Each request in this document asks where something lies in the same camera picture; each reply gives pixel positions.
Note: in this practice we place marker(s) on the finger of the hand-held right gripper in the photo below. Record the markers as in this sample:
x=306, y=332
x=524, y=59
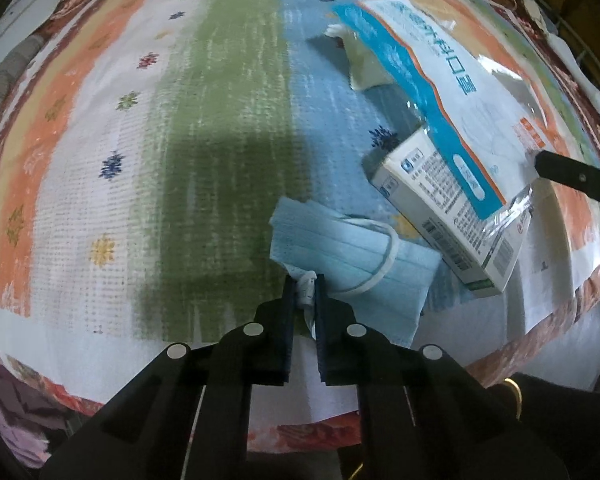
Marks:
x=580, y=177

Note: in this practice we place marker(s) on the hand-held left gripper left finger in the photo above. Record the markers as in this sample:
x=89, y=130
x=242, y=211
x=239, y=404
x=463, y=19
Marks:
x=291, y=320

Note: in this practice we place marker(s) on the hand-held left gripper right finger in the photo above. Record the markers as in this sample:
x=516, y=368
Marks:
x=319, y=330

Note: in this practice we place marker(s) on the grey padded cloth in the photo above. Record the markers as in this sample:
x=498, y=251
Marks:
x=10, y=70

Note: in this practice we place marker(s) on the striped colourful tablecloth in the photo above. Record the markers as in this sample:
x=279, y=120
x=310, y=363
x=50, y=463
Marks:
x=595, y=290

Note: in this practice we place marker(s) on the white crumpled tissue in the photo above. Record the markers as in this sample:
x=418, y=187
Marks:
x=367, y=72

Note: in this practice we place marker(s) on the white rolled cloth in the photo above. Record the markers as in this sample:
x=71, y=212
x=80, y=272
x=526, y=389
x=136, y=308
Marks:
x=580, y=70

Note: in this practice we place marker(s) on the white cabinet door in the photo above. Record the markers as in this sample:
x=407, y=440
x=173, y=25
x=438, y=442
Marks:
x=25, y=0

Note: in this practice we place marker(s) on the purple cloth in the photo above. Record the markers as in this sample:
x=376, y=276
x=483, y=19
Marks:
x=10, y=410

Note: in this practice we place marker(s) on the white cardboard medicine box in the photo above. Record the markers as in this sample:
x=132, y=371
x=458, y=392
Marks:
x=430, y=195

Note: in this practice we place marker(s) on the person's dark clothing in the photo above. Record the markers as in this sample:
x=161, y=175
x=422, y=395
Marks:
x=570, y=425

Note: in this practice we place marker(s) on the plastic face mask package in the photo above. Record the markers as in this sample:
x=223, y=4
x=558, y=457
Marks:
x=430, y=60

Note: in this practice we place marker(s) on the blue face mask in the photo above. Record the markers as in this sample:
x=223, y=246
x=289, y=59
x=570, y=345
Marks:
x=330, y=245

